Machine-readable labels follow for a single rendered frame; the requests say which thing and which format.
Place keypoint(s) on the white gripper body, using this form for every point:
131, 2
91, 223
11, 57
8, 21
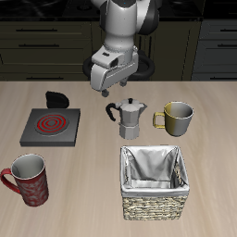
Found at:
117, 75

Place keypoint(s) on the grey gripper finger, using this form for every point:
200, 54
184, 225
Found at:
105, 93
123, 83

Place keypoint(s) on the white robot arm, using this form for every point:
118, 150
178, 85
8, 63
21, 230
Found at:
122, 24

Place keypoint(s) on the silver moka pot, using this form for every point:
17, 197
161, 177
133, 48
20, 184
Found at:
130, 118

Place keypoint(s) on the round black stove knob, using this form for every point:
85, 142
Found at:
56, 99

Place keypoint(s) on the dark grey stove plate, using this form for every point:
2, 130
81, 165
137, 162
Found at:
51, 127

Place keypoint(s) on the yellow and white mug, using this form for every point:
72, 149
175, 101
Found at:
177, 118

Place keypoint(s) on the dark olive kitchen cupboards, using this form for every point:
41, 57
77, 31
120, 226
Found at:
46, 49

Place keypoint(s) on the black kitchen countertop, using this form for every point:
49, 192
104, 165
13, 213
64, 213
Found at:
46, 9

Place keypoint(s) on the dark grey kitchen drawers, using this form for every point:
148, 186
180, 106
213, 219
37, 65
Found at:
216, 49

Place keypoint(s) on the wicker basket with white lining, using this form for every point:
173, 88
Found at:
154, 182

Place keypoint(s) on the red patterned mug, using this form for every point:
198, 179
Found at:
29, 182

